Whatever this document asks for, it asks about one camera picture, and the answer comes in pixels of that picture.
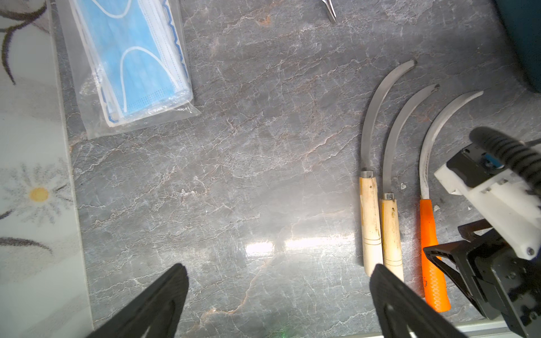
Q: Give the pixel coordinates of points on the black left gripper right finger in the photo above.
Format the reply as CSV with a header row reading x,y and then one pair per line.
x,y
401,311

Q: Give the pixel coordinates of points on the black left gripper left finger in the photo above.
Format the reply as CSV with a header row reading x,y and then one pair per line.
x,y
155,312

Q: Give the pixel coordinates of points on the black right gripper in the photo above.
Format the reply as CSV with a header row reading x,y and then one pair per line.
x,y
492,277

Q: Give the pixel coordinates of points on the wooden handle sickle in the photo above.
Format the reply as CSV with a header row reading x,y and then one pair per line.
x,y
368,189
392,246

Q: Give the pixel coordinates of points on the teal plastic storage tray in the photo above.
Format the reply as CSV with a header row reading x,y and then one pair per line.
x,y
521,19

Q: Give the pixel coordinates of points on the blue face masks pack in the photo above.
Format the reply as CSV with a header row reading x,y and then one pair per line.
x,y
128,63

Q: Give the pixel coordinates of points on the silver metal tongs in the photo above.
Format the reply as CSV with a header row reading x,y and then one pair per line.
x,y
330,10

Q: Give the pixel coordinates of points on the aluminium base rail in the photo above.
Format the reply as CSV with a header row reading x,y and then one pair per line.
x,y
486,329

